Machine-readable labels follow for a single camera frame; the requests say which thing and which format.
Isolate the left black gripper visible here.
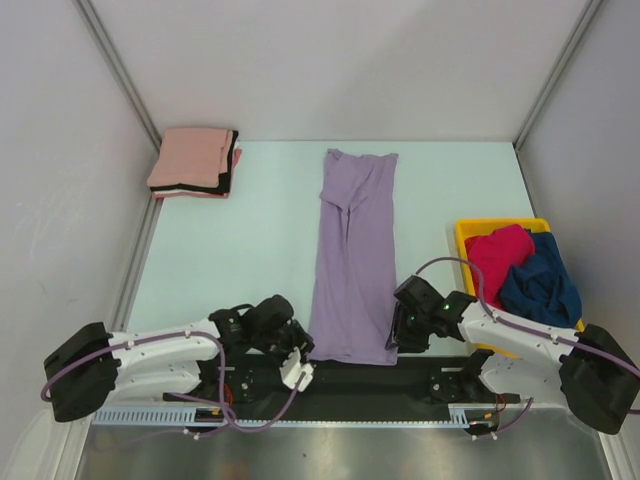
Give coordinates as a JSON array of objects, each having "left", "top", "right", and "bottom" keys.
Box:
[{"left": 253, "top": 319, "right": 314, "bottom": 370}]

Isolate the purple t shirt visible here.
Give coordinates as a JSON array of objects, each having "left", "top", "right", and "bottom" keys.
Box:
[{"left": 310, "top": 149, "right": 398, "bottom": 366}]

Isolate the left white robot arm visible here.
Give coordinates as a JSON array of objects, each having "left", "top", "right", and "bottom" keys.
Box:
[{"left": 40, "top": 295, "right": 314, "bottom": 427}]

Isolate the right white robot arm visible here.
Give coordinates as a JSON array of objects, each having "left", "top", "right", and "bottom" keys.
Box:
[{"left": 389, "top": 275, "right": 639, "bottom": 435}]

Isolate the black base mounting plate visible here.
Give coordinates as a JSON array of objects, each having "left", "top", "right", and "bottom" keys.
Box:
[{"left": 162, "top": 349, "right": 521, "bottom": 422}]

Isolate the red t shirt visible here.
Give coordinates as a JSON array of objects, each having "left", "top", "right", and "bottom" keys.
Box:
[{"left": 465, "top": 224, "right": 535, "bottom": 309}]

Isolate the navy blue t shirt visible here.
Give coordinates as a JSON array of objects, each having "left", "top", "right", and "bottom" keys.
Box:
[{"left": 499, "top": 232, "right": 582, "bottom": 328}]

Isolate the folded black t shirt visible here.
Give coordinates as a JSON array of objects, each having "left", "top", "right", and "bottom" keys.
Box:
[{"left": 149, "top": 129, "right": 240, "bottom": 197}]

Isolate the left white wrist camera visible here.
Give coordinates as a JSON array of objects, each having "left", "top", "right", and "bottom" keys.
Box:
[{"left": 279, "top": 347, "right": 314, "bottom": 392}]

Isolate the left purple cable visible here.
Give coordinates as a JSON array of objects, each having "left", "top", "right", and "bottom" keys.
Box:
[{"left": 39, "top": 332, "right": 314, "bottom": 441}]

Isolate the purple cable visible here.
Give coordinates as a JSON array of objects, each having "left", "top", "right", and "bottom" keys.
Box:
[
  {"left": 412, "top": 257, "right": 640, "bottom": 441},
  {"left": 39, "top": 332, "right": 314, "bottom": 441}
]

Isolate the slotted cable duct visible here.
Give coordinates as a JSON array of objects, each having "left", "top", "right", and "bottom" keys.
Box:
[{"left": 90, "top": 405, "right": 490, "bottom": 429}]

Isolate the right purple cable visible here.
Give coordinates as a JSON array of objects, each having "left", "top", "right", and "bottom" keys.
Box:
[{"left": 412, "top": 257, "right": 640, "bottom": 441}]

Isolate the right corner aluminium post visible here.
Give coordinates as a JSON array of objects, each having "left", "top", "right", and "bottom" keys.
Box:
[{"left": 512, "top": 0, "right": 607, "bottom": 154}]

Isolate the corner aluminium post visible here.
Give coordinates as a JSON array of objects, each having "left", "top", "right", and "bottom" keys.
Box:
[
  {"left": 512, "top": 0, "right": 607, "bottom": 154},
  {"left": 72, "top": 0, "right": 161, "bottom": 151}
]

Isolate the left corner aluminium post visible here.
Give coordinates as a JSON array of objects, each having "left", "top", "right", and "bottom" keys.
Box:
[{"left": 72, "top": 0, "right": 161, "bottom": 151}]

